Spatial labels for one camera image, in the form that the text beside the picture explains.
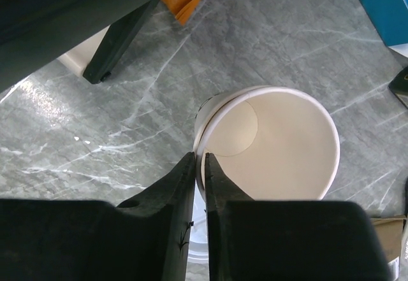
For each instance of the beige three-tier shelf rack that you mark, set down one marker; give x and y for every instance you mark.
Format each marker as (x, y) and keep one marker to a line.
(35, 32)

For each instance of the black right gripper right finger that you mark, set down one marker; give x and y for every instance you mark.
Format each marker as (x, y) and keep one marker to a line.
(220, 195)

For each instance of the white cup lid stack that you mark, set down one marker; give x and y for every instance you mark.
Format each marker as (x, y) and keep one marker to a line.
(198, 241)

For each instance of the brown kraft coffee pouch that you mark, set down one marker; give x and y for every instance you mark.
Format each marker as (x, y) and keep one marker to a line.
(392, 234)

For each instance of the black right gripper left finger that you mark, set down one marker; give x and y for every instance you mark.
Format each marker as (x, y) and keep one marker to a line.
(163, 212)

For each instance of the black flat box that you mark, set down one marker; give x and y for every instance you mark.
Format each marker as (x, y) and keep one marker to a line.
(399, 86)

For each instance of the blue flat box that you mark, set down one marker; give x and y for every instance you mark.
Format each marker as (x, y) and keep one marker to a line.
(389, 17)

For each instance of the white paper coffee cup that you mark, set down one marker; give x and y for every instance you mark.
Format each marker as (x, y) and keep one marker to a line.
(275, 143)

